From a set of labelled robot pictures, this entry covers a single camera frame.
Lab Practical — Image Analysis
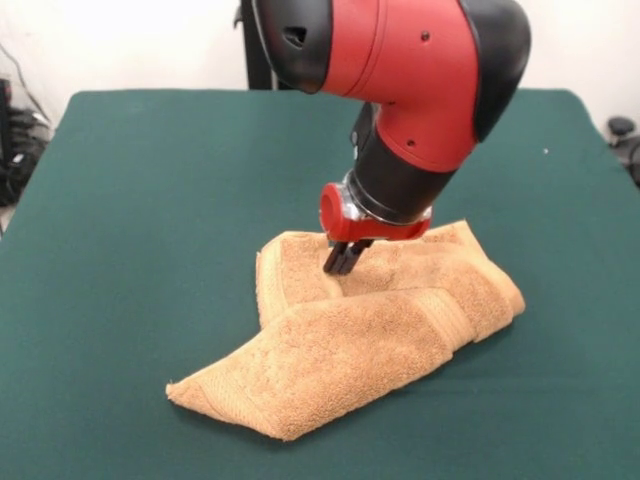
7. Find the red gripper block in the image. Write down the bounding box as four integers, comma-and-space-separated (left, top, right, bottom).
319, 182, 434, 276

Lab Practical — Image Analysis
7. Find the tan terry towel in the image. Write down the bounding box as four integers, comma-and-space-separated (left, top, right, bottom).
165, 218, 526, 442

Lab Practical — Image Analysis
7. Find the dark green table cloth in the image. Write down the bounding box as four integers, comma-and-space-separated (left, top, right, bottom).
0, 88, 640, 480

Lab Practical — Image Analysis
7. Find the grey wheeled stand base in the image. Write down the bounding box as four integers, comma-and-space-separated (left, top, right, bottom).
606, 115, 640, 190

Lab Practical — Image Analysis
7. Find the black equipment pile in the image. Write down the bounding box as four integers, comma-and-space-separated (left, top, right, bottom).
0, 77, 52, 207

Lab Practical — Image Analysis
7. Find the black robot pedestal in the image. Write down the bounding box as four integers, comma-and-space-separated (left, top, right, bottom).
234, 0, 291, 91

